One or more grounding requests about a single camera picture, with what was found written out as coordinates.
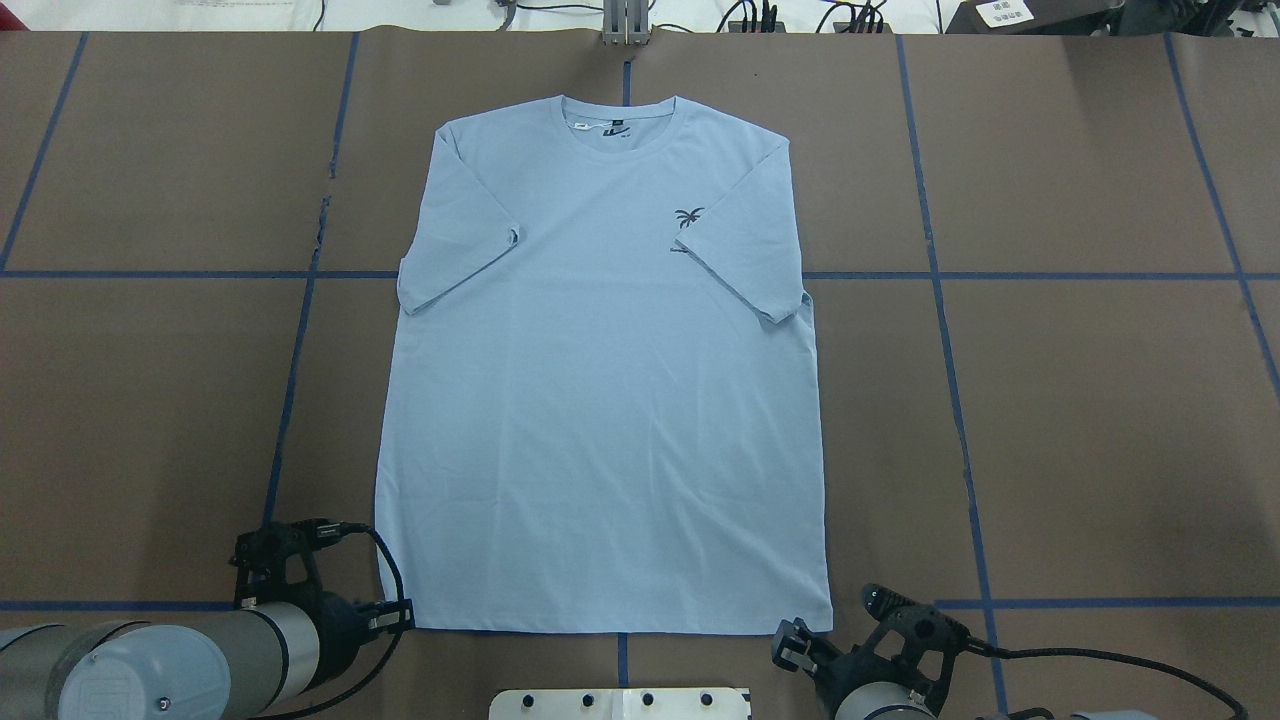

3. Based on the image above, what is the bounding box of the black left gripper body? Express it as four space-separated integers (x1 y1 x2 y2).
312 592 387 688

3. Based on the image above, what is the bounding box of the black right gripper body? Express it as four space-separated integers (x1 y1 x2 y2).
810 646 952 717

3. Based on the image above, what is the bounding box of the light blue t-shirt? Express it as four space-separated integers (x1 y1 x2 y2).
374 96 835 635

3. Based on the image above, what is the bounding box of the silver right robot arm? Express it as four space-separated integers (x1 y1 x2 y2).
771 614 969 719

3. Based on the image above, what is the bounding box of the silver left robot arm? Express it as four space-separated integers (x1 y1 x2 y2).
1 593 415 719

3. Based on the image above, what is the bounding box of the black box with label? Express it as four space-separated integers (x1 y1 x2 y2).
943 1 1125 36

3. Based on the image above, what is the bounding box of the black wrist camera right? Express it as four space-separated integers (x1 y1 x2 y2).
861 583 974 684

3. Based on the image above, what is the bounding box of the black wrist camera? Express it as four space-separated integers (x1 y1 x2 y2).
861 583 974 684
229 518 343 609

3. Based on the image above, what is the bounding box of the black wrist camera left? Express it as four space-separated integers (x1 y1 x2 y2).
229 518 343 609

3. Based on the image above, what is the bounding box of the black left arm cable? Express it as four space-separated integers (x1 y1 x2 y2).
250 521 411 720

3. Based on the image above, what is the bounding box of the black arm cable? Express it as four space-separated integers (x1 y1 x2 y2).
250 521 411 720
965 641 1251 720

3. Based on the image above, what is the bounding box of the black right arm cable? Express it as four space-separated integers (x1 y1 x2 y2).
965 641 1251 720

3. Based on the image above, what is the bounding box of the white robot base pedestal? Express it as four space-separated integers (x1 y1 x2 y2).
488 687 753 719

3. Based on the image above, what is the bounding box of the aluminium frame post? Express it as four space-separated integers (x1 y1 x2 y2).
600 0 652 46

